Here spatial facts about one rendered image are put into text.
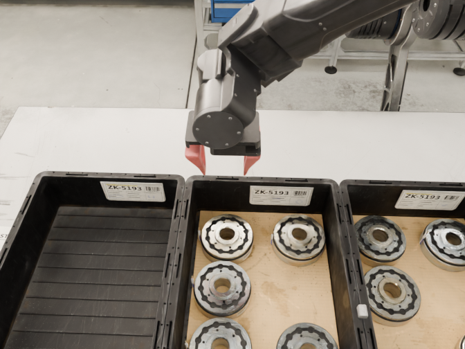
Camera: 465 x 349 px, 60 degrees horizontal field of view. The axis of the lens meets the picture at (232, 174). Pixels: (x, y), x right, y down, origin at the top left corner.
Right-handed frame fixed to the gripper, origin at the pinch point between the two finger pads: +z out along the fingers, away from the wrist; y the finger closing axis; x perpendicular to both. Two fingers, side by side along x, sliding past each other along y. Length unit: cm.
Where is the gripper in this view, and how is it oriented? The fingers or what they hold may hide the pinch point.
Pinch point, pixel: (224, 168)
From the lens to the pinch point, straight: 63.0
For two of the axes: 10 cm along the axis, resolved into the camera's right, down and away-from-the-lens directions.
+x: 0.3, -7.6, 6.5
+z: 0.1, 6.5, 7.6
